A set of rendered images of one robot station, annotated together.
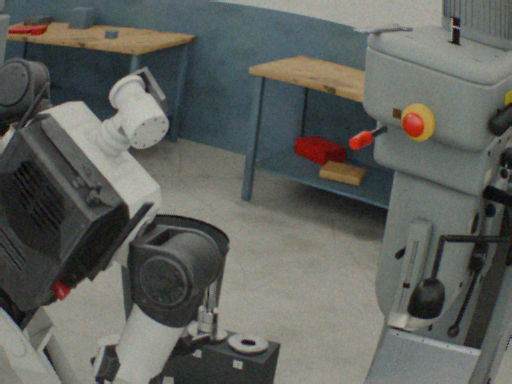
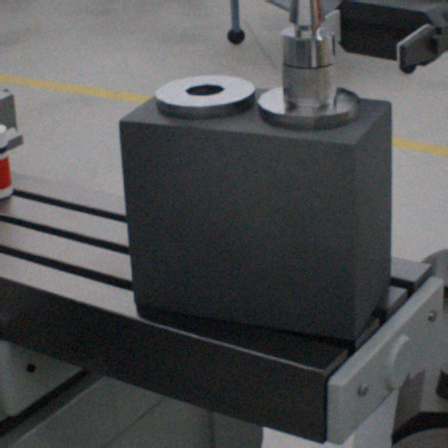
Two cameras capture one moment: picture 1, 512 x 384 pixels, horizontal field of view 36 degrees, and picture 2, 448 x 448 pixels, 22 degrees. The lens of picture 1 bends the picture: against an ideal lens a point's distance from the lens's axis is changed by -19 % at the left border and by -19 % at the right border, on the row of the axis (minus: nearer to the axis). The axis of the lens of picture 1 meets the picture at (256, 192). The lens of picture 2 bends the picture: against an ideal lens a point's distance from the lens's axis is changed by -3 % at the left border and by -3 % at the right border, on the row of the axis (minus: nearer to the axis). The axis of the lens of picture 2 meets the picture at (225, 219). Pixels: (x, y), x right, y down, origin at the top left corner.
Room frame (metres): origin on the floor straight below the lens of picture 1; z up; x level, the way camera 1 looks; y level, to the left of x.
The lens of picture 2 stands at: (2.76, 0.11, 1.43)
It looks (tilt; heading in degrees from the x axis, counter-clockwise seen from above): 24 degrees down; 187
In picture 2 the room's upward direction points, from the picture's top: 3 degrees counter-clockwise
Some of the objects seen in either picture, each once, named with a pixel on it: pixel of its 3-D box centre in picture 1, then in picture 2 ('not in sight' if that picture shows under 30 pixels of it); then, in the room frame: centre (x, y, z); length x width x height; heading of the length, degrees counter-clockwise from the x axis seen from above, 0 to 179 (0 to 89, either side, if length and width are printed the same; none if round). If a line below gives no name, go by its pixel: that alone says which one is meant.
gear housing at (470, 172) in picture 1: (453, 138); not in sight; (1.59, -0.37, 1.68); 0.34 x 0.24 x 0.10; 153
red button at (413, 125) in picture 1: (414, 124); not in sight; (1.33, -0.23, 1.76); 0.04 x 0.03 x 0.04; 63
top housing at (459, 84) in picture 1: (454, 79); not in sight; (1.57, -0.36, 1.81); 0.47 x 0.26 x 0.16; 153
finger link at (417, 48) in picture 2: not in sight; (420, 48); (1.73, 0.17, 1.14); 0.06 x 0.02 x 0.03; 148
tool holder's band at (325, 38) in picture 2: (208, 311); (307, 36); (1.79, 0.07, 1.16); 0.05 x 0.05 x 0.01
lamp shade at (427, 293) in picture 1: (428, 295); not in sight; (1.31, -0.32, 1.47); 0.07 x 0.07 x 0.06
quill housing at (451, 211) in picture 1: (432, 243); not in sight; (1.56, -0.35, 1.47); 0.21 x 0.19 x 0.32; 63
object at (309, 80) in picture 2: (207, 322); (308, 71); (1.79, 0.07, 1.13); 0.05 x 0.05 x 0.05
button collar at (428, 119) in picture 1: (418, 122); not in sight; (1.35, -0.25, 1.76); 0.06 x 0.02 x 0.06; 63
